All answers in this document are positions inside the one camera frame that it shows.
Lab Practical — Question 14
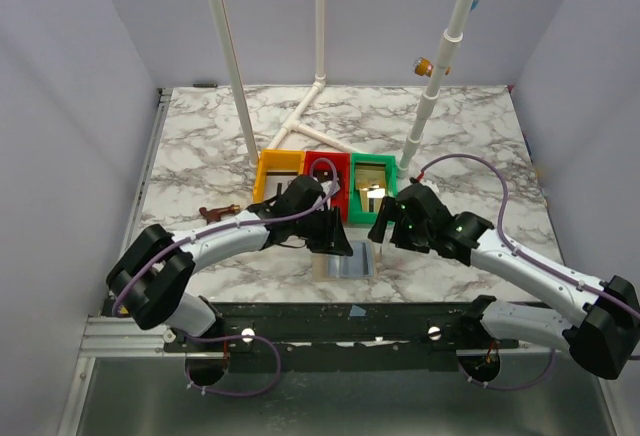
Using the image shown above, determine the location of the beige card holder wallet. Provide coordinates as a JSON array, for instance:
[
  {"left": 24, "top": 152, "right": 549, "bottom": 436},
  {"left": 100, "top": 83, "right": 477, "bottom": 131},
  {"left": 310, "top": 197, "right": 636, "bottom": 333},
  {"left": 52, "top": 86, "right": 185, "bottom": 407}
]
[{"left": 311, "top": 241, "right": 377, "bottom": 281}]

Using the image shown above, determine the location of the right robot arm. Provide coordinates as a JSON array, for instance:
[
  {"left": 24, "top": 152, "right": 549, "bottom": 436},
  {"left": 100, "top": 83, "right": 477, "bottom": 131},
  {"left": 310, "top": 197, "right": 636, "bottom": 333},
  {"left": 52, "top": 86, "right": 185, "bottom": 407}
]
[{"left": 368, "top": 183, "right": 639, "bottom": 380}]

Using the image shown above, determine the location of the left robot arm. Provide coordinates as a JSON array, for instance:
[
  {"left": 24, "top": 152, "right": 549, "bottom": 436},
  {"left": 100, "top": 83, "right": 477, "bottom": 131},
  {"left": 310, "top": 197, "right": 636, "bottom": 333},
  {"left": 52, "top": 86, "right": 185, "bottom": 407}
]
[{"left": 106, "top": 175, "right": 353, "bottom": 338}]

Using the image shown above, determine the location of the gold cards stack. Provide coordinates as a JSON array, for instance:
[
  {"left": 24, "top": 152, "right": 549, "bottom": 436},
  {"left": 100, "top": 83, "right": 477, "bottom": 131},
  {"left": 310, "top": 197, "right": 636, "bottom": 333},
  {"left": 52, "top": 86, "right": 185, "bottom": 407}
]
[{"left": 354, "top": 163, "right": 388, "bottom": 213}]

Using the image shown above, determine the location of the white card in yellow bin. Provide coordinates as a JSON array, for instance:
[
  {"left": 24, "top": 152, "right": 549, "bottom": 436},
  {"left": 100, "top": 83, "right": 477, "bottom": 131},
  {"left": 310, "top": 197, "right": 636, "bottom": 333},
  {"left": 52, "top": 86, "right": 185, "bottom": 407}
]
[{"left": 263, "top": 171, "right": 297, "bottom": 199}]

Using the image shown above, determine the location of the green plastic bin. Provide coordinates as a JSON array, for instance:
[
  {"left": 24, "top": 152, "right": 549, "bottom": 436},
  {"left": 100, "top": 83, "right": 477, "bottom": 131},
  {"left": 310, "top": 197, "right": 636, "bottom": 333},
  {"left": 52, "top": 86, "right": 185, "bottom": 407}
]
[{"left": 348, "top": 153, "right": 397, "bottom": 225}]

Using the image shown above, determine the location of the red plastic bin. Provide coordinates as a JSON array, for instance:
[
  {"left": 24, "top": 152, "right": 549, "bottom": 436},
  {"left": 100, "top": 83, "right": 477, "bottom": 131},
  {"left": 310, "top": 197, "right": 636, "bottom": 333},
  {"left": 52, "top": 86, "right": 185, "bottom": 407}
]
[{"left": 304, "top": 151, "right": 351, "bottom": 221}]

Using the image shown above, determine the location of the yellow plastic bin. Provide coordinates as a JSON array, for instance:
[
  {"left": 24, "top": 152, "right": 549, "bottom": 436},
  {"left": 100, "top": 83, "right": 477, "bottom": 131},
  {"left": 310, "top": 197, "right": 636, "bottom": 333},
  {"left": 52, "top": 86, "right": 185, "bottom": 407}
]
[{"left": 252, "top": 149, "right": 305, "bottom": 203}]

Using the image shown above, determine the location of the brown small tool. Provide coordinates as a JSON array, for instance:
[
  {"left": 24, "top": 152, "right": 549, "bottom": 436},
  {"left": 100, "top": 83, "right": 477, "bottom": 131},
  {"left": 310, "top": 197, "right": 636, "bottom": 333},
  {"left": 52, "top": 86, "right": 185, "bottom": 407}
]
[{"left": 199, "top": 204, "right": 241, "bottom": 225}]

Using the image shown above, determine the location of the orange knob on pole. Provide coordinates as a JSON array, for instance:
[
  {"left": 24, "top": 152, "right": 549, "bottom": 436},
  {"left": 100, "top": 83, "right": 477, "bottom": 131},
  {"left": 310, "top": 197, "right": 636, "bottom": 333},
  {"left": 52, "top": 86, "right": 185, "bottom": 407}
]
[{"left": 413, "top": 57, "right": 437, "bottom": 78}]

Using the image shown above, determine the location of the white PVC jointed pole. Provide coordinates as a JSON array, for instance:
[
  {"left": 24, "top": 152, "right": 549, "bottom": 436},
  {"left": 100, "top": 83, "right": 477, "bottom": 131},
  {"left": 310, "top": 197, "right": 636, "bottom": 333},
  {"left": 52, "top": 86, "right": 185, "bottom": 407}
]
[{"left": 397, "top": 0, "right": 472, "bottom": 176}]

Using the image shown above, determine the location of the white left PVC pole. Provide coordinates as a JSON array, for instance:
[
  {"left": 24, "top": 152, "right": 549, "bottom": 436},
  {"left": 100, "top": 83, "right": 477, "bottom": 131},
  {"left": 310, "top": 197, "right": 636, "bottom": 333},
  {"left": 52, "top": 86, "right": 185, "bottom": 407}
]
[{"left": 208, "top": 0, "right": 259, "bottom": 167}]

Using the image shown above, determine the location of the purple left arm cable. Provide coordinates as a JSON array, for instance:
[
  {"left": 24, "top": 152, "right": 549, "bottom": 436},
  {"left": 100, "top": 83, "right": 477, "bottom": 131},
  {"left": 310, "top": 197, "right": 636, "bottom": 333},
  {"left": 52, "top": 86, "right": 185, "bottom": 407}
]
[{"left": 112, "top": 156, "right": 341, "bottom": 318}]

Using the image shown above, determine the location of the white PVC pipe frame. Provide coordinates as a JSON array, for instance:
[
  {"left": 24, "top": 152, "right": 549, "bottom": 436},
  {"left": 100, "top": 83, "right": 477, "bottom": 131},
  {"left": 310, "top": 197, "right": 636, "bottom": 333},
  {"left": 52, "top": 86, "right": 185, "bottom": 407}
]
[{"left": 267, "top": 0, "right": 371, "bottom": 156}]

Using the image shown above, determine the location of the black mounting rail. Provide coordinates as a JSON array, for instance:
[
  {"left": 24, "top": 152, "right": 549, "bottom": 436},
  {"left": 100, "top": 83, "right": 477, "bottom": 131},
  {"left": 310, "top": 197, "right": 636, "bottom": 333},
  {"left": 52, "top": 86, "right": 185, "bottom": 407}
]
[{"left": 164, "top": 297, "right": 495, "bottom": 373}]

